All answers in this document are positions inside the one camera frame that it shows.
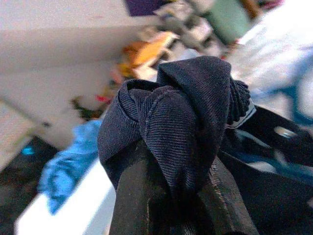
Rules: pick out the blue plastic clothes hanger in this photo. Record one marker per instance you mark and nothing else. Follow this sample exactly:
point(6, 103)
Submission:
point(302, 117)

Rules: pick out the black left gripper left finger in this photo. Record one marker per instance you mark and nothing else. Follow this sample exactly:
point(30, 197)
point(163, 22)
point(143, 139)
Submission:
point(137, 195)

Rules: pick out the yellow seat cushion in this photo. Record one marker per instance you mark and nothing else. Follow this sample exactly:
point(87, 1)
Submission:
point(149, 51)

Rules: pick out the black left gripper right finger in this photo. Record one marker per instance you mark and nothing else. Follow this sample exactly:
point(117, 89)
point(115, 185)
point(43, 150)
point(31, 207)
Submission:
point(225, 203)

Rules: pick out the green storage bin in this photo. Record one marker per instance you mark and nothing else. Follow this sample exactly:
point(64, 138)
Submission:
point(230, 19)

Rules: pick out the navy blue garment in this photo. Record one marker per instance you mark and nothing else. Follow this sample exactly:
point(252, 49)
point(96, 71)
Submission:
point(176, 110)

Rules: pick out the bright blue shirt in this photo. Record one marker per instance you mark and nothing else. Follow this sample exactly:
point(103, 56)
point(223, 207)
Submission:
point(66, 166)

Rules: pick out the light blue folding table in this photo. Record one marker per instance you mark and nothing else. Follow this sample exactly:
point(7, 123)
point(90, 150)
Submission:
point(80, 208)

